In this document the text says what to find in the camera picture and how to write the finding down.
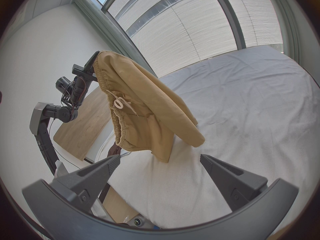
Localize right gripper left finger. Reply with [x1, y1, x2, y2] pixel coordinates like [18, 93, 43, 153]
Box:
[51, 155, 121, 214]

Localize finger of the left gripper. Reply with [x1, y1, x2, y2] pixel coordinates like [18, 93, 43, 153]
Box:
[85, 51, 100, 74]

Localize tan shorts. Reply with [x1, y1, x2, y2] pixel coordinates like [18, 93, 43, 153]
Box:
[93, 50, 206, 163]

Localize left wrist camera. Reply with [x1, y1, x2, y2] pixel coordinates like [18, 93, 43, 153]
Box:
[55, 77, 74, 105]

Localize window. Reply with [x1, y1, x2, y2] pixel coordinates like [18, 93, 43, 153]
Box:
[72, 0, 300, 78]

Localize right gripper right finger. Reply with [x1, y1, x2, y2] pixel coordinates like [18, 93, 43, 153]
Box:
[200, 154, 269, 212]

